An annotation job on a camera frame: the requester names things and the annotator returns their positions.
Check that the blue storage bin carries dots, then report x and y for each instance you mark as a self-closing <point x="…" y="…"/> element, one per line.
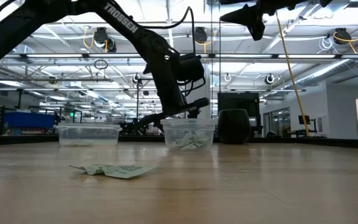
<point x="26" y="119"/>

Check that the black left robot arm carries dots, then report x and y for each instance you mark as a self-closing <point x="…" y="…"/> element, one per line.
<point x="148" y="43"/>

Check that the round clear plastic container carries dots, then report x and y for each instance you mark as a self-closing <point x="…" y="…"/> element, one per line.
<point x="169" y="130"/>

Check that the crumpled green paper bill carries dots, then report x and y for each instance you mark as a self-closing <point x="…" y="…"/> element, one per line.
<point x="120" y="171"/>

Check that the silver ventilation duct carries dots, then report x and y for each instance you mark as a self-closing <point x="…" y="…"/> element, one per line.
<point x="322" y="73"/>

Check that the black table frame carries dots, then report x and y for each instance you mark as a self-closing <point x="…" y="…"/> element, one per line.
<point x="291" y="141"/>

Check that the long pale green packet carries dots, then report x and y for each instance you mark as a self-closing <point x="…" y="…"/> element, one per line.
<point x="194" y="141"/>

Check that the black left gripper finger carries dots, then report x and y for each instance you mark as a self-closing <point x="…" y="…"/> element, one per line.
<point x="194" y="105"/>
<point x="151" y="121"/>

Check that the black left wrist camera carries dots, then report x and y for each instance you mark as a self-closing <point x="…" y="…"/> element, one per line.
<point x="191" y="67"/>

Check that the dark green pot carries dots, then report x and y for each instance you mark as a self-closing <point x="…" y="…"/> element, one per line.
<point x="233" y="127"/>

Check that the black cabinet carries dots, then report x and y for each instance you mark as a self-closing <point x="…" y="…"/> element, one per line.
<point x="238" y="101"/>

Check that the long ceiling light bar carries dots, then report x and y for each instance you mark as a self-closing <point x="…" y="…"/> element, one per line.
<point x="54" y="56"/>

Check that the small monitor on stand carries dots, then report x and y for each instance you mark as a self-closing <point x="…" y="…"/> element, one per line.
<point x="304" y="119"/>

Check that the rectangular clear plastic container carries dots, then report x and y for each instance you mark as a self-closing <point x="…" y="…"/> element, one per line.
<point x="89" y="133"/>

